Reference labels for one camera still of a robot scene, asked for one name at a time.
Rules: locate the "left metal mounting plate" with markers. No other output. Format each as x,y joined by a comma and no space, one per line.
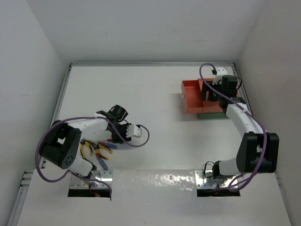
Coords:
99,179

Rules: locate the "salmon drawer box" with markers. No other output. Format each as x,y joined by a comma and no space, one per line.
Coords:
212,107

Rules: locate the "blue handled screwdriver top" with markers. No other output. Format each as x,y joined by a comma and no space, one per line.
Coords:
117,142

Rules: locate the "blue handled screwdriver bottom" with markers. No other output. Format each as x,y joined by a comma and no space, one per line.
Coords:
101,161

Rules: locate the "salmon pull-out drawer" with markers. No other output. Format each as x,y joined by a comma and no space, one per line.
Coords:
191,90

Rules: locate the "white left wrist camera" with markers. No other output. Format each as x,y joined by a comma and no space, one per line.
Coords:
133,131

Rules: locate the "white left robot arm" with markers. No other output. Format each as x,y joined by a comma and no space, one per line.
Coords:
60,145

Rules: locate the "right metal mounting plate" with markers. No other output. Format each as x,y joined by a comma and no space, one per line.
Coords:
204,181

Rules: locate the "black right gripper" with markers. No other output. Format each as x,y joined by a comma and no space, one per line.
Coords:
204,92

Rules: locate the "metal mounting plate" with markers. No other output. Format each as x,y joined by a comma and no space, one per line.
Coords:
99,179
204,181

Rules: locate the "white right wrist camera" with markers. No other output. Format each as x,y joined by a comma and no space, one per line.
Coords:
218,73

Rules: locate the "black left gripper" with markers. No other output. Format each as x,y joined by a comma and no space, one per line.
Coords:
124,134

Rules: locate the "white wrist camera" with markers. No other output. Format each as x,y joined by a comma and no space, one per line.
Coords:
133,131
218,73

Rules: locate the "yellow handled cutting pliers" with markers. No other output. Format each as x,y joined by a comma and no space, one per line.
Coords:
99,149

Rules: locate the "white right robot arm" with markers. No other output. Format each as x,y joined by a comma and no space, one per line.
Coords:
258,150

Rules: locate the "green drawer box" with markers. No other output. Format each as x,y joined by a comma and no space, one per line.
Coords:
208,116

